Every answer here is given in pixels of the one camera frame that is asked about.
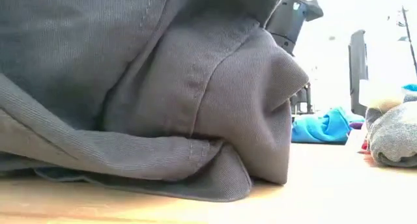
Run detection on dark grey trousers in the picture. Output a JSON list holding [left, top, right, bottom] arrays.
[[0, 0, 310, 204]]

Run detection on turquoise shirt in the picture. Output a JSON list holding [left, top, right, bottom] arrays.
[[291, 106, 366, 145]]

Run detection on grey beige blue-toed sock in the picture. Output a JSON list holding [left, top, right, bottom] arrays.
[[364, 92, 417, 169]]

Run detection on black cabinet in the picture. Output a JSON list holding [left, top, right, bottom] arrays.
[[289, 83, 314, 116]]

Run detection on grey and violet sock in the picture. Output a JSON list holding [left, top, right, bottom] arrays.
[[348, 120, 365, 131]]

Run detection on white sock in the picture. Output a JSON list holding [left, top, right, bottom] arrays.
[[358, 79, 407, 103]]

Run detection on thin black pole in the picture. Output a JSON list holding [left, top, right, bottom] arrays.
[[395, 5, 417, 77]]

